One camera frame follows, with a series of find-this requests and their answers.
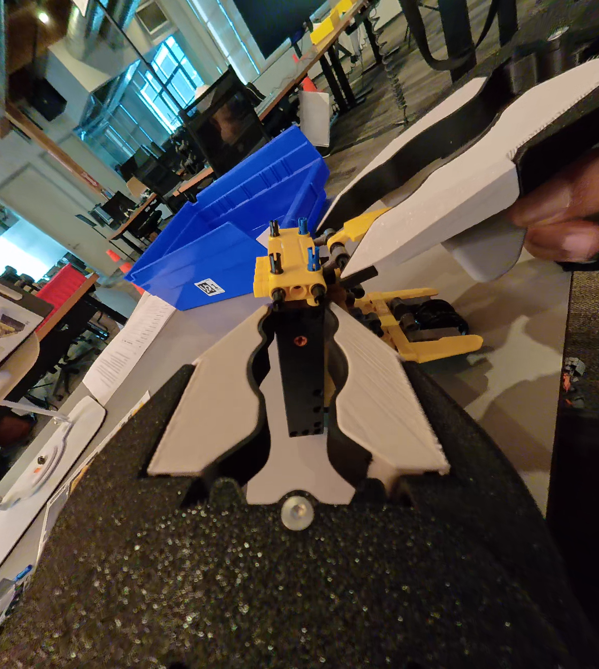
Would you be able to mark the orange traffic cone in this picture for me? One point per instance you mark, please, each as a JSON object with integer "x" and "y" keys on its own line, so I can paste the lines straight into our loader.
{"x": 121, "y": 267}
{"x": 307, "y": 83}

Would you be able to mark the long wooden desk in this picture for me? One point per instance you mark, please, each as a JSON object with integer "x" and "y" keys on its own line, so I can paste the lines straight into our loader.
{"x": 325, "y": 57}

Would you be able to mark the white rectangular bin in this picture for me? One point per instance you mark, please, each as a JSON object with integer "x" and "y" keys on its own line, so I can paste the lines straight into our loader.
{"x": 314, "y": 120}

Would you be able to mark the yellow printed leaflet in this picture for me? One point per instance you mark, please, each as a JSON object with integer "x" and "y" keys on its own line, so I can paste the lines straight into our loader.
{"x": 59, "y": 507}

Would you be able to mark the small dropped brick pieces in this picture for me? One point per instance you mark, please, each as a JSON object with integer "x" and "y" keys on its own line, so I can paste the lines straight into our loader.
{"x": 574, "y": 368}

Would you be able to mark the grey ceiling duct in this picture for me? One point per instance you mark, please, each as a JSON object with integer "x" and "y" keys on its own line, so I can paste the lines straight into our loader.
{"x": 85, "y": 26}

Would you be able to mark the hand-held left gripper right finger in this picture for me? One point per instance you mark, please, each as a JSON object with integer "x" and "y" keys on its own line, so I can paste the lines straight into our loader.
{"x": 388, "y": 413}

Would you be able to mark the black framed screen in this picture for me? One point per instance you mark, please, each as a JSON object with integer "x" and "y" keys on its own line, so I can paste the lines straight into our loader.
{"x": 226, "y": 130}

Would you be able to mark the printed paper sheets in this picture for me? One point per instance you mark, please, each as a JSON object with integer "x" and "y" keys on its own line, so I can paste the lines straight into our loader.
{"x": 132, "y": 345}

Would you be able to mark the black TV monitor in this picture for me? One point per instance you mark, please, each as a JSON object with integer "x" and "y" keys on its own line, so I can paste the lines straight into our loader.
{"x": 278, "y": 21}

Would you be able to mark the wooden standing desk black legs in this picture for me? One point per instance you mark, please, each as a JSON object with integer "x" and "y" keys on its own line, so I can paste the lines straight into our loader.
{"x": 456, "y": 31}

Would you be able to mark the blue plastic bin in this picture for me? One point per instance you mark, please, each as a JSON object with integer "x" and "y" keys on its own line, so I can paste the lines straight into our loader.
{"x": 216, "y": 245}

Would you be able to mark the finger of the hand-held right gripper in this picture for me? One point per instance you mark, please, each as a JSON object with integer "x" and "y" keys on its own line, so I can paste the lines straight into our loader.
{"x": 461, "y": 193}
{"x": 435, "y": 125}

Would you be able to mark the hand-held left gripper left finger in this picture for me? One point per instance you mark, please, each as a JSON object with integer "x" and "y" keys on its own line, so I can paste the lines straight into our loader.
{"x": 200, "y": 418}

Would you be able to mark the red chair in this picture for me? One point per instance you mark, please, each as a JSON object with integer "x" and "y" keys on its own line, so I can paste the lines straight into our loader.
{"x": 61, "y": 292}

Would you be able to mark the person's right hand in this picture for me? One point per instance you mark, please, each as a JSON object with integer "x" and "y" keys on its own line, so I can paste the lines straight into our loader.
{"x": 582, "y": 209}

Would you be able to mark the yellow black toy brick model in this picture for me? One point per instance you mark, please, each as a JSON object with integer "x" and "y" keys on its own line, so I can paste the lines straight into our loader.
{"x": 299, "y": 376}

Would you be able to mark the yellow plastic bin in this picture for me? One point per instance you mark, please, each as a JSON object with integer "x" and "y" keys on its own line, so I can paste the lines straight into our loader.
{"x": 325, "y": 29}

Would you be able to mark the black wall speaker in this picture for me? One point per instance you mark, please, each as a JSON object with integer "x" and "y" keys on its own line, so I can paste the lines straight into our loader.
{"x": 48, "y": 99}

